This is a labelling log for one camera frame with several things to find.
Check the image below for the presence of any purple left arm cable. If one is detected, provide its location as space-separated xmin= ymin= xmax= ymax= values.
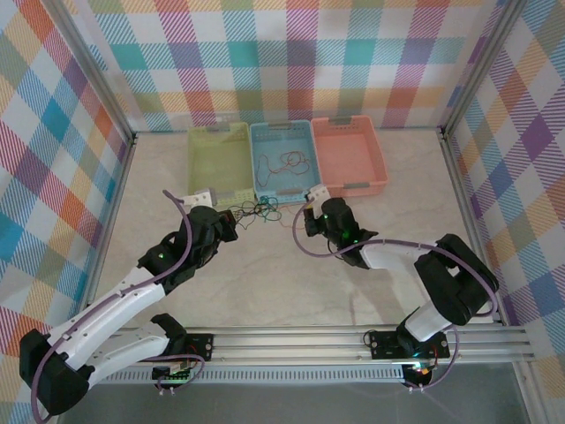
xmin=30 ymin=189 xmax=208 ymax=420

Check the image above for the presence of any aluminium table side rail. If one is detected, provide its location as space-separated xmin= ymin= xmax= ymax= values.
xmin=439 ymin=130 xmax=538 ymax=354
xmin=74 ymin=134 xmax=139 ymax=332

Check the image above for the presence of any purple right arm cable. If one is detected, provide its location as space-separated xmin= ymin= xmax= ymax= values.
xmin=292 ymin=201 xmax=498 ymax=392

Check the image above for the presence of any green plastic basket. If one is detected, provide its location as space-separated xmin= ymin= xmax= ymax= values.
xmin=186 ymin=122 xmax=256 ymax=208

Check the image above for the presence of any aluminium mounting rail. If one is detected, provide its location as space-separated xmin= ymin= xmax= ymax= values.
xmin=48 ymin=324 xmax=535 ymax=367

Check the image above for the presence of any dark cable bundle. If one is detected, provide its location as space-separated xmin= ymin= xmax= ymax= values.
xmin=236 ymin=201 xmax=266 ymax=224

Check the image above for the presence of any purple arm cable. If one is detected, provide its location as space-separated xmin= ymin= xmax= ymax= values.
xmin=292 ymin=201 xmax=498 ymax=392
xmin=30 ymin=189 xmax=208 ymax=420

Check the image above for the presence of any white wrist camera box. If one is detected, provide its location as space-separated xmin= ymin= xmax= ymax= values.
xmin=183 ymin=186 xmax=218 ymax=211
xmin=305 ymin=185 xmax=331 ymax=208

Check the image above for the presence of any slotted grey cable duct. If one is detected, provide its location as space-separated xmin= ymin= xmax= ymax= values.
xmin=69 ymin=364 xmax=407 ymax=384

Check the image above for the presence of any red thin wire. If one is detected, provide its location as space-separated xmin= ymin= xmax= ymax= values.
xmin=257 ymin=150 xmax=313 ymax=190

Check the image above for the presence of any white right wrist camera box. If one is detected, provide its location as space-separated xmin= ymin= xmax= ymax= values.
xmin=305 ymin=185 xmax=331 ymax=208

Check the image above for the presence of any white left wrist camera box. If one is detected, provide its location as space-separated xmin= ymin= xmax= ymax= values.
xmin=183 ymin=186 xmax=218 ymax=211

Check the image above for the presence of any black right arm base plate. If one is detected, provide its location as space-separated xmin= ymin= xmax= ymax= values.
xmin=368 ymin=326 xmax=451 ymax=361

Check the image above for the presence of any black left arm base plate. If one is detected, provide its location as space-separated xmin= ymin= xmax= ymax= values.
xmin=176 ymin=331 xmax=215 ymax=361

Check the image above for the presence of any blue plastic basket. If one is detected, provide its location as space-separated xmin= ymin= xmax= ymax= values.
xmin=249 ymin=118 xmax=322 ymax=205

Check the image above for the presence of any pink plastic basket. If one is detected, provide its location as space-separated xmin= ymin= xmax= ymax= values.
xmin=310 ymin=115 xmax=390 ymax=199

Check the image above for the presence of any aluminium frame post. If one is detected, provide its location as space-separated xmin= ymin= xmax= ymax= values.
xmin=439 ymin=0 xmax=538 ymax=140
xmin=41 ymin=0 xmax=138 ymax=149

